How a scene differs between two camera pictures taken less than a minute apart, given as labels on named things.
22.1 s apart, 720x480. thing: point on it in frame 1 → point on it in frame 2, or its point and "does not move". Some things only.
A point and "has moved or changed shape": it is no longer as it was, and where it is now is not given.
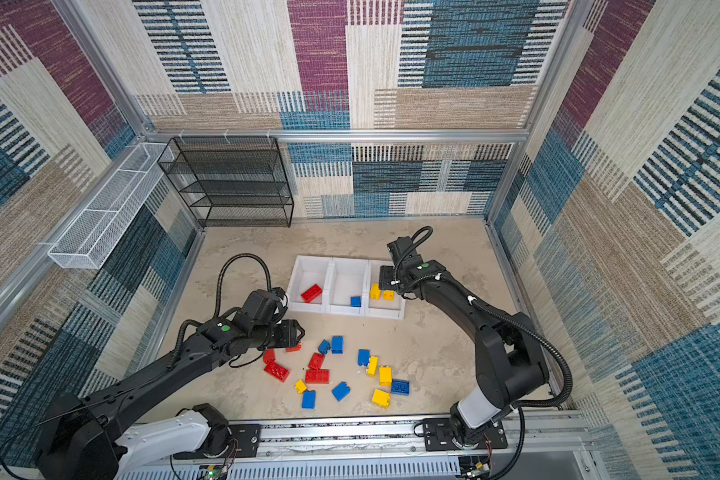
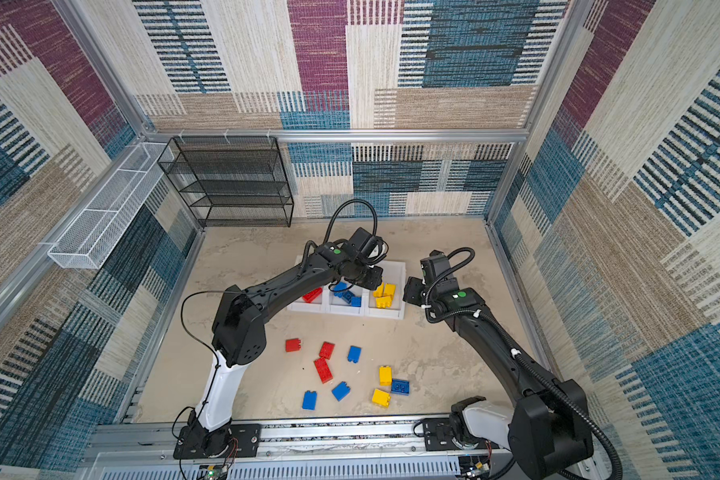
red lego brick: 316,375 has moved or changed shape
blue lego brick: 337,344 → 339,287
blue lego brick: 400,387 does not move
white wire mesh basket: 89,240 does not move
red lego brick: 316,360 → 326,350
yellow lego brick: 381,398 does not move
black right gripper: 385,278 → 411,291
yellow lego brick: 385,376 does not move
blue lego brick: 341,391 does not move
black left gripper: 291,337 → 377,272
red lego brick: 312,293 does not move
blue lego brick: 363,357 has moved or changed shape
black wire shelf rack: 230,181 does not move
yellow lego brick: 372,369 → 383,302
